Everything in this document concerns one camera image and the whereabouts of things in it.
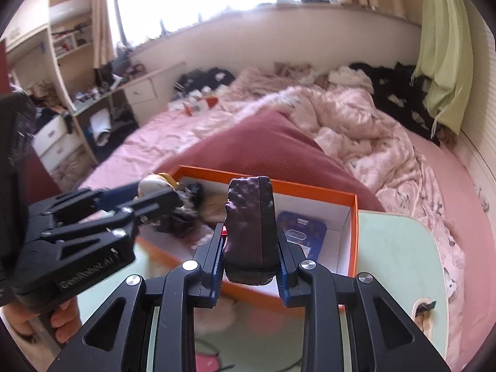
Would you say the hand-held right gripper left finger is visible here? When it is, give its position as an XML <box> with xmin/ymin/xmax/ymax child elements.
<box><xmin>46</xmin><ymin>225</ymin><xmax>227</xmax><ymax>372</ymax></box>

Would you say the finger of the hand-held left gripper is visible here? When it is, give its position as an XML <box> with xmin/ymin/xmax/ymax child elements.
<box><xmin>39</xmin><ymin>190</ymin><xmax>184</xmax><ymax>241</ymax></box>
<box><xmin>29</xmin><ymin>183</ymin><xmax>142</xmax><ymax>218</ymax></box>

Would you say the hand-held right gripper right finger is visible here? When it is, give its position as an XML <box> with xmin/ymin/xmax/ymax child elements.
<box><xmin>276</xmin><ymin>236</ymin><xmax>452</xmax><ymax>372</ymax></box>

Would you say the white yellow plush toy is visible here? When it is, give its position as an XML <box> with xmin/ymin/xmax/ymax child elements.
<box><xmin>137</xmin><ymin>173</ymin><xmax>179</xmax><ymax>202</ymax></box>

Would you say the black cloth bundle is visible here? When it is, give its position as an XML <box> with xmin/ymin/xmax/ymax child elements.
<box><xmin>153</xmin><ymin>184</ymin><xmax>212</xmax><ymax>241</ymax></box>

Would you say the orange cardboard box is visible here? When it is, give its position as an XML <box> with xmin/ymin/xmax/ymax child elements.
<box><xmin>135</xmin><ymin>165</ymin><xmax>359</xmax><ymax>311</ymax></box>

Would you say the blue tin case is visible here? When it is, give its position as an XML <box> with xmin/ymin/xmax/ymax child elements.
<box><xmin>277</xmin><ymin>210</ymin><xmax>328</xmax><ymax>264</ymax></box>

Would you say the green cartoon desktop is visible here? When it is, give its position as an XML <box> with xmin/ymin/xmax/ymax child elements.
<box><xmin>75</xmin><ymin>209</ymin><xmax>450</xmax><ymax>372</ymax></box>

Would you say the person's left hand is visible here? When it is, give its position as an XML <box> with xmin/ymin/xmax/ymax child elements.
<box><xmin>2</xmin><ymin>298</ymin><xmax>83</xmax><ymax>343</ymax></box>

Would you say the pink bed sheet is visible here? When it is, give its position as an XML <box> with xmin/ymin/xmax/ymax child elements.
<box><xmin>79</xmin><ymin>104</ymin><xmax>496</xmax><ymax>372</ymax></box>

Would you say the white drawer cabinet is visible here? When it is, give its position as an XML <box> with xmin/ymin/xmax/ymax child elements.
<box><xmin>33</xmin><ymin>114</ymin><xmax>91</xmax><ymax>181</ymax></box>

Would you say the white bedside drawer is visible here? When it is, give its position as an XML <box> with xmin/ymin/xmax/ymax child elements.
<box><xmin>123</xmin><ymin>73</ymin><xmax>160</xmax><ymax>106</ymax></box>

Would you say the orange white packet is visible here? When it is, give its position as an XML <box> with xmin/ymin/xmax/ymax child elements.
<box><xmin>182</xmin><ymin>95</ymin><xmax>219</xmax><ymax>117</ymax></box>

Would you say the maroon pillow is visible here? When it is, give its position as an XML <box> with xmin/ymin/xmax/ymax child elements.
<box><xmin>157</xmin><ymin>109</ymin><xmax>384</xmax><ymax>214</ymax></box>

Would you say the black striped garment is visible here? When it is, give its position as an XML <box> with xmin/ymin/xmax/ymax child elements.
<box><xmin>174</xmin><ymin>68</ymin><xmax>236</xmax><ymax>94</ymax></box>

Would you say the white cloth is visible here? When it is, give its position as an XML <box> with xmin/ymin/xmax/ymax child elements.
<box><xmin>329</xmin><ymin>66</ymin><xmax>373</xmax><ymax>86</ymax></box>

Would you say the pile of black clothes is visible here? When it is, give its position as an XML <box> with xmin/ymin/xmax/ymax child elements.
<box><xmin>349</xmin><ymin>61</ymin><xmax>442</xmax><ymax>146</ymax></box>

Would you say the light green hanging garment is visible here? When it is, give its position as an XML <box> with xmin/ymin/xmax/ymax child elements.
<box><xmin>413</xmin><ymin>0</ymin><xmax>475</xmax><ymax>134</ymax></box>

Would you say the white wall shelf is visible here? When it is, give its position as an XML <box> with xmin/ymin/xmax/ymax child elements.
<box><xmin>4</xmin><ymin>0</ymin><xmax>101</xmax><ymax>113</ymax></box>

